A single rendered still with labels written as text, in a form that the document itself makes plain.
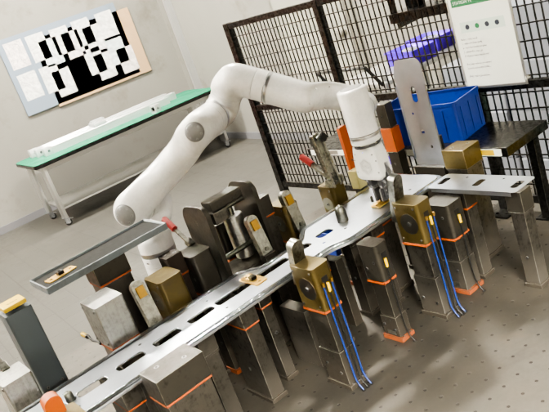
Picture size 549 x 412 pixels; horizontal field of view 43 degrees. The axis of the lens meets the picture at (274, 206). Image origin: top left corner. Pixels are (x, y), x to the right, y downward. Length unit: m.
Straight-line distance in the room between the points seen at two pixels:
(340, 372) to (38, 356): 0.77
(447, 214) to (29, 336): 1.14
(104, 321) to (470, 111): 1.29
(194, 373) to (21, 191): 6.94
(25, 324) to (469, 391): 1.09
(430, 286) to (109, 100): 7.00
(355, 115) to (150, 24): 7.12
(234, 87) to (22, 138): 6.46
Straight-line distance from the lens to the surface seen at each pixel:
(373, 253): 1.78
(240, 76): 1.95
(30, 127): 8.32
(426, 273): 1.91
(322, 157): 2.09
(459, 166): 2.09
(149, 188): 2.16
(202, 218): 1.87
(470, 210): 2.02
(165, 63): 8.90
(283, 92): 1.92
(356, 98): 1.87
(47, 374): 1.92
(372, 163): 1.92
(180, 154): 2.08
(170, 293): 1.80
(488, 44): 2.28
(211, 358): 1.69
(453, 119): 2.23
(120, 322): 1.75
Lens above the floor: 1.70
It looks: 18 degrees down
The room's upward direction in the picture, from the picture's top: 20 degrees counter-clockwise
